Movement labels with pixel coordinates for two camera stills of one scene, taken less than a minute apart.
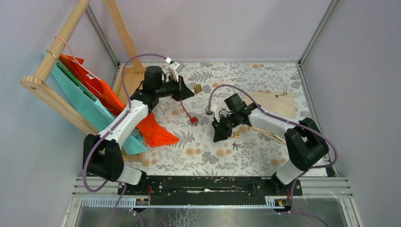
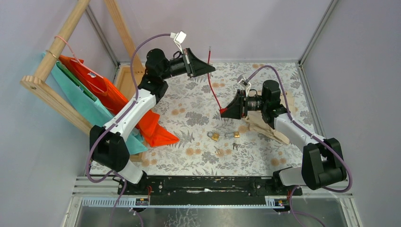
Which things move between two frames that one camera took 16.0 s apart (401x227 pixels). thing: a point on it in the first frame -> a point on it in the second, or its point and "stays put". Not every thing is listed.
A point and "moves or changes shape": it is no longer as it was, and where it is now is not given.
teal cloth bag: [92, 109] stays put
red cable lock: [193, 119] -> [222, 110]
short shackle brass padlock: [197, 88] moves or changes shape
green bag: [73, 77] stays put
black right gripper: [221, 133] -> [238, 108]
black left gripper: [181, 91] -> [194, 65]
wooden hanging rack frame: [39, 83] stays put
